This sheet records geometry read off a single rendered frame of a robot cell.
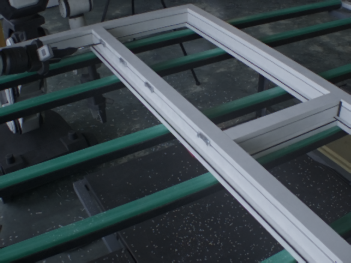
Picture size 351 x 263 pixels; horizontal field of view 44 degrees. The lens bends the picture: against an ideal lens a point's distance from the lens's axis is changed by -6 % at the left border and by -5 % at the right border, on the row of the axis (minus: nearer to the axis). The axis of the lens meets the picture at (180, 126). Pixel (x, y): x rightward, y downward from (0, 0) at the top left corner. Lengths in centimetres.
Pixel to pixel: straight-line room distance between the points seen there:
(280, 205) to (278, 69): 65
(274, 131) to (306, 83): 29
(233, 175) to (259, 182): 10
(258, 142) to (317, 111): 21
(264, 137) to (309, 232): 35
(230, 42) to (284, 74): 30
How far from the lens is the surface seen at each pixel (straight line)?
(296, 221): 89
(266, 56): 151
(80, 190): 153
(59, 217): 226
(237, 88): 319
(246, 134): 109
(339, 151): 160
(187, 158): 156
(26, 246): 97
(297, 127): 121
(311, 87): 137
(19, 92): 215
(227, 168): 105
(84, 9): 188
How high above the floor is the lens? 156
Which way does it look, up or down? 34 degrees down
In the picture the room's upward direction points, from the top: 1 degrees counter-clockwise
